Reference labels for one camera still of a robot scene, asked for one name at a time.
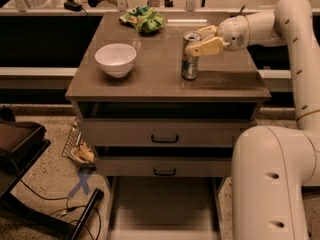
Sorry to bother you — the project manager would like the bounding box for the blue tape cross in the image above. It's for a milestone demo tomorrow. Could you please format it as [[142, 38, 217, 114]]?
[[67, 168, 95, 198]]

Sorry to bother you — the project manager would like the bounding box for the black power adapter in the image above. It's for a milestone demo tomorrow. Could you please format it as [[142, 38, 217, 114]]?
[[64, 1, 82, 12]]

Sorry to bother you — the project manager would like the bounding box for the metal railing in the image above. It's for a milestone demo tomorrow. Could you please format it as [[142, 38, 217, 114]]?
[[0, 0, 320, 17]]

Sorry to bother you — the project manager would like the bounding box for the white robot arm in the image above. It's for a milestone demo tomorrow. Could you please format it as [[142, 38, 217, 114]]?
[[185, 0, 320, 240]]

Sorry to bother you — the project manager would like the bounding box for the silver blue redbull can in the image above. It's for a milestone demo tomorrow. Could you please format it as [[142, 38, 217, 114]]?
[[181, 32, 200, 80]]

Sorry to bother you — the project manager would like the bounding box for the middle drawer with black handle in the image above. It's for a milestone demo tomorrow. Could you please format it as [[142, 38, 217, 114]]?
[[95, 157, 231, 177]]

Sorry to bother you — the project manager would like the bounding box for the black cable on floor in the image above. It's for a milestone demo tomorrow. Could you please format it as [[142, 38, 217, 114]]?
[[9, 157, 102, 240]]

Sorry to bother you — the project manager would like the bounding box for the open bottom drawer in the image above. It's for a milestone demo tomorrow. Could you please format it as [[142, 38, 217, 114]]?
[[106, 177, 223, 240]]

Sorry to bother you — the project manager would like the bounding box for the wire basket with items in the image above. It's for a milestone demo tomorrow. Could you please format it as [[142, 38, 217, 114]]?
[[61, 120, 94, 168]]

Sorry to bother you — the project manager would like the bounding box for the crumpled green chip bag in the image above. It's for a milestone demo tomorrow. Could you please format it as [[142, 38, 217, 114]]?
[[119, 6, 164, 34]]

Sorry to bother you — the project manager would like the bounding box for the white ceramic bowl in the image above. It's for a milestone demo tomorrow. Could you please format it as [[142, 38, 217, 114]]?
[[95, 43, 137, 78]]

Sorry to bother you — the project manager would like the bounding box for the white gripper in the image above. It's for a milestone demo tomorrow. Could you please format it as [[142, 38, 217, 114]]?
[[185, 16, 249, 57]]

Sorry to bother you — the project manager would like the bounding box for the drawer with black handle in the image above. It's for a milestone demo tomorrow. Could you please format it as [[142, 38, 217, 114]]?
[[95, 157, 231, 177], [78, 119, 256, 147]]

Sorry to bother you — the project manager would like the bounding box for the black stand leg left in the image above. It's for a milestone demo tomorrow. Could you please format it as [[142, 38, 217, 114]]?
[[68, 188, 104, 240]]

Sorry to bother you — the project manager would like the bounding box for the top drawer with black handle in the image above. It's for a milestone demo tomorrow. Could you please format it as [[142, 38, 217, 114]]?
[[78, 119, 256, 147]]

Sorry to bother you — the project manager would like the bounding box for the brown drawer cabinet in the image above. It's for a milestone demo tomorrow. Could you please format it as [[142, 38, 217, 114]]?
[[65, 11, 272, 193]]

